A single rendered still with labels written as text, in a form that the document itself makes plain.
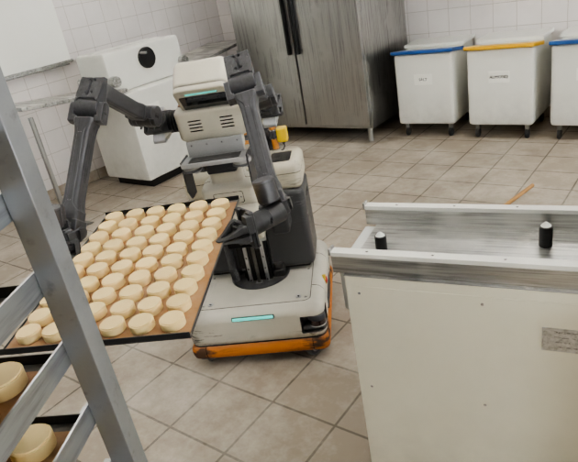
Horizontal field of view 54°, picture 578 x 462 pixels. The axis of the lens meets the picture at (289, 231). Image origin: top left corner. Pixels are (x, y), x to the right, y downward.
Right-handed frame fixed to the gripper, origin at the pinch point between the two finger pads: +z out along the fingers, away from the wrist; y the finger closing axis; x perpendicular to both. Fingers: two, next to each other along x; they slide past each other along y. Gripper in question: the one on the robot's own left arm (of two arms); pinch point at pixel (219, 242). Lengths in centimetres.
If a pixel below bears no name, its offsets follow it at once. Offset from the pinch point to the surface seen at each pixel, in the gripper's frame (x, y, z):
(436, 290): -37, 19, -34
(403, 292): -30.1, 20.4, -30.2
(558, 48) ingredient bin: 98, 41, -362
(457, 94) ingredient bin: 179, 78, -351
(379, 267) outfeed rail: -24.2, 14.2, -28.9
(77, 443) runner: -56, -16, 53
